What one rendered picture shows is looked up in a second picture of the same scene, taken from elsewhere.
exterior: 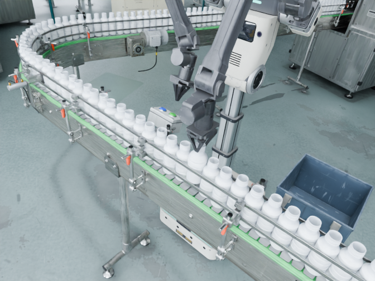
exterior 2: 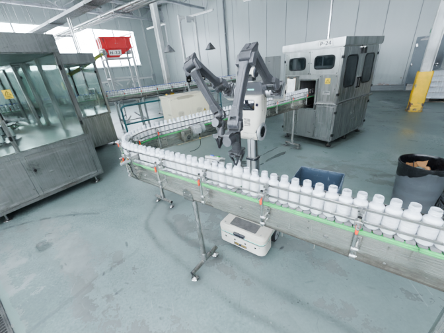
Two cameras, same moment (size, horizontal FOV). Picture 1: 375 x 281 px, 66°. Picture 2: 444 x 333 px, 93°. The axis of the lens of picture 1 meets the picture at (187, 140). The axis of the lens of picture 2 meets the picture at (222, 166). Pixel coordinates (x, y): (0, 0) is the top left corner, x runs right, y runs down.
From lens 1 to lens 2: 39 cm
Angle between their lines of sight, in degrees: 12
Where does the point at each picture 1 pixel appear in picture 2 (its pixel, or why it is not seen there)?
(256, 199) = (274, 180)
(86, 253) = (178, 269)
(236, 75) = (250, 131)
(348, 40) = (316, 111)
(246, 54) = (252, 117)
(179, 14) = (212, 100)
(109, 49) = (171, 141)
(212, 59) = (234, 111)
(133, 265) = (211, 270)
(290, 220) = (295, 185)
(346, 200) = not seen: hidden behind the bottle
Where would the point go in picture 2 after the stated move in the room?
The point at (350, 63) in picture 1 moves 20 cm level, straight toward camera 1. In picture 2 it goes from (322, 124) to (321, 127)
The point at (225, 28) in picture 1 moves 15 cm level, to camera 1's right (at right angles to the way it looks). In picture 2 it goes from (237, 96) to (264, 93)
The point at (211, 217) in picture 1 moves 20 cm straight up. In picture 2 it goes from (252, 201) to (252, 172)
